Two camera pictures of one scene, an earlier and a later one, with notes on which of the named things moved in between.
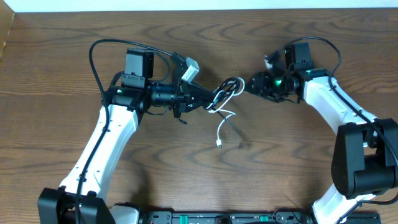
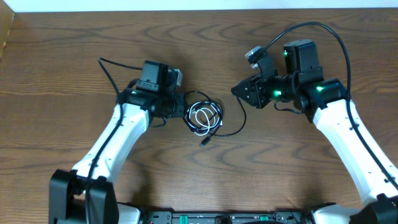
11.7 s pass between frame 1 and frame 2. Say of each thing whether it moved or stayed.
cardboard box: stayed
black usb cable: moved
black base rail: stayed
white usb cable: moved
